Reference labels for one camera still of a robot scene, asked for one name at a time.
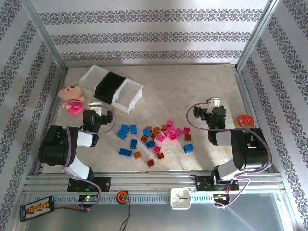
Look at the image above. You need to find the black plastic bin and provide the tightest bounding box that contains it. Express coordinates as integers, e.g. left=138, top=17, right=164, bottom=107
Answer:
left=93, top=71, right=126, bottom=106

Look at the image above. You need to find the white plastic bin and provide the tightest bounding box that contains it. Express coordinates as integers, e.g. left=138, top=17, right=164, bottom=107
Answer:
left=78, top=64, right=110, bottom=93
left=112, top=78, right=144, bottom=114

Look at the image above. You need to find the long blue lego brick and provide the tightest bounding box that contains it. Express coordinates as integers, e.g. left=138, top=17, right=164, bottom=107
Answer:
left=118, top=148, right=133, bottom=158

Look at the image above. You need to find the pink plush doll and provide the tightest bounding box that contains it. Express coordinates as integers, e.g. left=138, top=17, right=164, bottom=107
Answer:
left=58, top=84, right=85, bottom=116

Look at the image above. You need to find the roll of tape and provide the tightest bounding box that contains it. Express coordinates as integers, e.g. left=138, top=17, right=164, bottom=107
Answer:
left=234, top=114, right=255, bottom=132

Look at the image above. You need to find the controller board with green light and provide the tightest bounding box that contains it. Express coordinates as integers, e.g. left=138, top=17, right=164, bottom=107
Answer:
left=78, top=194, right=99, bottom=203

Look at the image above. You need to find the small controller board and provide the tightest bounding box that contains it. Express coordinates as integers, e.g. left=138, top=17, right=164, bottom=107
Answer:
left=213, top=193, right=229, bottom=202

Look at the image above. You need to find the orange round knob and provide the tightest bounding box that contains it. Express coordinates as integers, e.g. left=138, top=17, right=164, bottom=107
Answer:
left=116, top=191, right=129, bottom=203

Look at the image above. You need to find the white square clock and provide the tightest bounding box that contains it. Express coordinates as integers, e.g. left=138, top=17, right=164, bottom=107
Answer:
left=170, top=188, right=192, bottom=211

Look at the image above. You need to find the black power distribution board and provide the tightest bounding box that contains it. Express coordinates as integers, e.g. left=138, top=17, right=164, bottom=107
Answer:
left=19, top=195, right=54, bottom=223

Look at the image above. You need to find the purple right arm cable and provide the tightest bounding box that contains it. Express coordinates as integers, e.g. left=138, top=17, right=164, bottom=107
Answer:
left=187, top=101, right=273, bottom=210

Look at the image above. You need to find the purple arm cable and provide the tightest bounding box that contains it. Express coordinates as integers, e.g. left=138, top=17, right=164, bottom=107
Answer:
left=187, top=101, right=273, bottom=210
left=61, top=105, right=116, bottom=210

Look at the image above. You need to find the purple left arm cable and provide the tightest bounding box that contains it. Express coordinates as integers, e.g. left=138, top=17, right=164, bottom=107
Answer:
left=61, top=105, right=116, bottom=210

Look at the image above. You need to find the aluminium side rail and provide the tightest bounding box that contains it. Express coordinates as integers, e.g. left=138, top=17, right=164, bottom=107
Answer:
left=33, top=68, right=69, bottom=175
left=233, top=68, right=277, bottom=174

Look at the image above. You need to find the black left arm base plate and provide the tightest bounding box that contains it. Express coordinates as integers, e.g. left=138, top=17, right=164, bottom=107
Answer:
left=67, top=177, right=112, bottom=193

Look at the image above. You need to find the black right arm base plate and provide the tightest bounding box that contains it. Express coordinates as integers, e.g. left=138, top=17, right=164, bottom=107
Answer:
left=195, top=177, right=239, bottom=192

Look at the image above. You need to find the aluminium mounting rail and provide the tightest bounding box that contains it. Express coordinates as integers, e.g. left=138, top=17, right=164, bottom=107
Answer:
left=23, top=172, right=283, bottom=193

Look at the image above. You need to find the red wire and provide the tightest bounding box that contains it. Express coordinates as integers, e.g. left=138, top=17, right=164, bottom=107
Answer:
left=52, top=206, right=89, bottom=214

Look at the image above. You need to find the grey slotted cable duct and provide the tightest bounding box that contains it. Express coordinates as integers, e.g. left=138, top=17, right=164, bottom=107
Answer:
left=51, top=193, right=217, bottom=204

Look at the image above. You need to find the aluminium frame post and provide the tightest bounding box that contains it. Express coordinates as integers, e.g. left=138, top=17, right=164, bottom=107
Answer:
left=20, top=0, right=69, bottom=73
left=234, top=0, right=283, bottom=72

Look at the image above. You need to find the thin black cable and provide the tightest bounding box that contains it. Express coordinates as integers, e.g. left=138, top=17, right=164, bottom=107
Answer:
left=119, top=202, right=132, bottom=231

